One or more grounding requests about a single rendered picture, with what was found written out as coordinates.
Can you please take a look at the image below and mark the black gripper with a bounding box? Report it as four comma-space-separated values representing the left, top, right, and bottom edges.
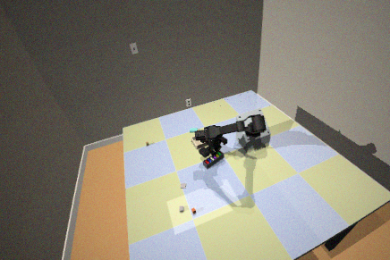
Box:
199, 136, 228, 158

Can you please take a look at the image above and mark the beige open tray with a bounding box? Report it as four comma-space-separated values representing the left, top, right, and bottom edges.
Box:
191, 136, 207, 149

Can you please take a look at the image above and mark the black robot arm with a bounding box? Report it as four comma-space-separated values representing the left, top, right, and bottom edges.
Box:
194, 114, 267, 145

